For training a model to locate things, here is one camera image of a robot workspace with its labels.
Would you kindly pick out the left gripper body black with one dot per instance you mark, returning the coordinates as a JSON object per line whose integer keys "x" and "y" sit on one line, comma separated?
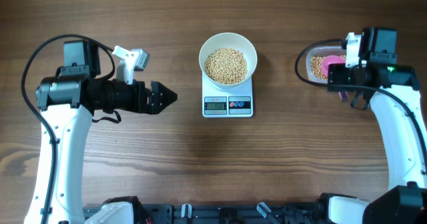
{"x": 127, "y": 96}

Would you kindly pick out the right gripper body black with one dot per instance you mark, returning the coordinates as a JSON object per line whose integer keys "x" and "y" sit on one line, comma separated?
{"x": 342, "y": 75}

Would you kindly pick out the pink plastic measuring scoop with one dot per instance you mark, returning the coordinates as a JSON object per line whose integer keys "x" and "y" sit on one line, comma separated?
{"x": 332, "y": 60}

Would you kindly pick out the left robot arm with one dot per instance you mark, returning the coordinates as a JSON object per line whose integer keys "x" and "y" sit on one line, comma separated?
{"x": 93, "y": 77}

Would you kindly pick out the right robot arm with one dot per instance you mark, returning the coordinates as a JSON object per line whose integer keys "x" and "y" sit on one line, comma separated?
{"x": 392, "y": 92}

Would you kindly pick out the white digital kitchen scale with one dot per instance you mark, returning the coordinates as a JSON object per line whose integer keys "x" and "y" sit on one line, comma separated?
{"x": 235, "y": 102}

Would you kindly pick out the white bowl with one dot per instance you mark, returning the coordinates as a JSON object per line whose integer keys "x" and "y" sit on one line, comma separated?
{"x": 234, "y": 41}

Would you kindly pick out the clear plastic container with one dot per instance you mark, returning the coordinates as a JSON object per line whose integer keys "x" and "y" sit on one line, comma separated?
{"x": 314, "y": 60}

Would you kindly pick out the soybeans pile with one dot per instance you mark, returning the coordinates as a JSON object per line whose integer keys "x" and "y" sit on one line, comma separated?
{"x": 226, "y": 66}

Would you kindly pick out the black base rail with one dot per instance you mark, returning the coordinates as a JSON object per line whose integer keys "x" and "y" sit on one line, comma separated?
{"x": 297, "y": 213}

